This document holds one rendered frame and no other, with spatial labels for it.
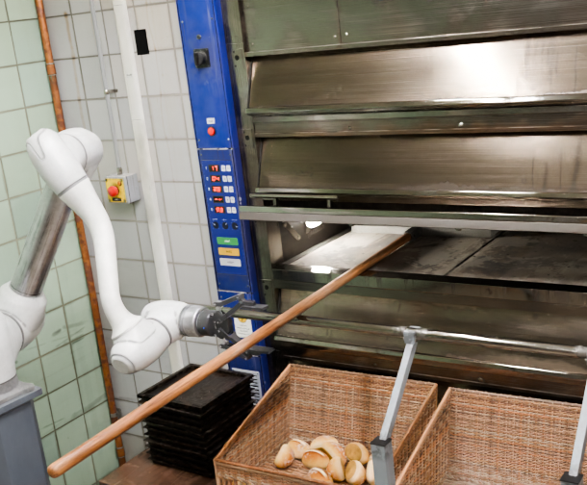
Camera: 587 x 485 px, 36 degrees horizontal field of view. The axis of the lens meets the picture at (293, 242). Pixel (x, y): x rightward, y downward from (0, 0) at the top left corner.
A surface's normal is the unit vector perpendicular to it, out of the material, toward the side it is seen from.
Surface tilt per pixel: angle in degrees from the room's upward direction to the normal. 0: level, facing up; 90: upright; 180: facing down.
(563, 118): 90
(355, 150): 70
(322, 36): 86
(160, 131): 90
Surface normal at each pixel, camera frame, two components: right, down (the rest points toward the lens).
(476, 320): -0.55, -0.07
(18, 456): 0.79, 0.07
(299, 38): -0.54, 0.25
